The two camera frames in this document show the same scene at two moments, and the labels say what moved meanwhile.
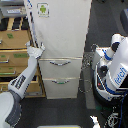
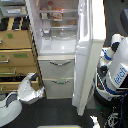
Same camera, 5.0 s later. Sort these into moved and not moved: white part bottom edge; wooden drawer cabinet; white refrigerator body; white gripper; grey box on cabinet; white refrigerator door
Moved: white gripper; white refrigerator door
Not moved: white part bottom edge; grey box on cabinet; wooden drawer cabinet; white refrigerator body
